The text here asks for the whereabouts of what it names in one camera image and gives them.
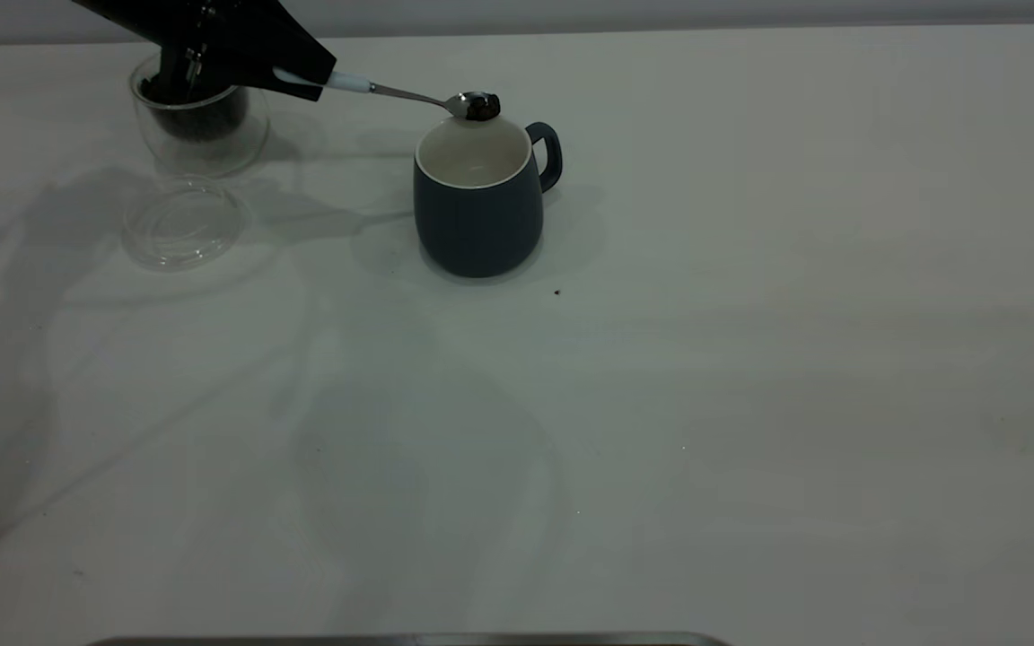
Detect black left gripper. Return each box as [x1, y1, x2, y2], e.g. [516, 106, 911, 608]
[73, 0, 337, 104]

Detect spoon with pale blue handle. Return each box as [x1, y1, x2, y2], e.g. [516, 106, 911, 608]
[272, 69, 502, 122]

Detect dark grey ceramic mug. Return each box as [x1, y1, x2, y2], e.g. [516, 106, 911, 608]
[413, 115, 564, 279]

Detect coffee bean pile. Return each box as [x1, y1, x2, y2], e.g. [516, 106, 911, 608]
[140, 76, 250, 143]

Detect small clear glass dish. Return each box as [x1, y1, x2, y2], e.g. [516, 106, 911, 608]
[120, 176, 251, 272]

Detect double-wall glass cup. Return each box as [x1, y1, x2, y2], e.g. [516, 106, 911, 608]
[129, 54, 272, 180]

